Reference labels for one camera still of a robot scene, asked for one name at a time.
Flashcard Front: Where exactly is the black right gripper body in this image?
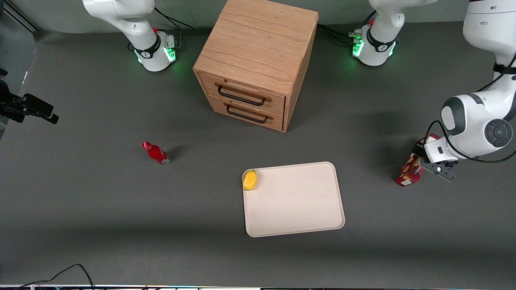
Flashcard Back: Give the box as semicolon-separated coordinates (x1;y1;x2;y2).
0;68;60;124

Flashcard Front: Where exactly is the red cookie box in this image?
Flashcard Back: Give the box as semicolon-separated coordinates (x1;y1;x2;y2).
395;134;441;187

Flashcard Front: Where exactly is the beige plastic tray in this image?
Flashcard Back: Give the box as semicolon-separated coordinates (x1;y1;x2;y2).
242;162;346;238

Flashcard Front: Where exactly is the red bottle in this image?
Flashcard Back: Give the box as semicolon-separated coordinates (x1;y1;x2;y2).
141;141;171;166

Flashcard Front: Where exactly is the yellow lemon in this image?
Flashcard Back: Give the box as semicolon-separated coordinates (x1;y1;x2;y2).
243;170;259;191

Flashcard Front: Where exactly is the wooden drawer cabinet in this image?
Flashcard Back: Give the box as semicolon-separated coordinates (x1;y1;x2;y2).
193;0;320;133

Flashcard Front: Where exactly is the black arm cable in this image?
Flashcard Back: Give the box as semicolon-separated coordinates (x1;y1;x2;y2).
427;52;516;164

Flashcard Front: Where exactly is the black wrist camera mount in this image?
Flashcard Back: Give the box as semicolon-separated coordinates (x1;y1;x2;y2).
422;159;459;182

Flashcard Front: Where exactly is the black base cable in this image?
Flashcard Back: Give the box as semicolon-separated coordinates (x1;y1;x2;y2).
318;23;357;46
154;6;195;31

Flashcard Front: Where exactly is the black table cable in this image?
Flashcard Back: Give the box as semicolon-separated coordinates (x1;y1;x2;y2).
15;264;96;290

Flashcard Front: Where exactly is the wooden drawer with black handle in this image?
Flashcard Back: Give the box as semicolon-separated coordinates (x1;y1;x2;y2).
208;95;285;132
198;72;286;118

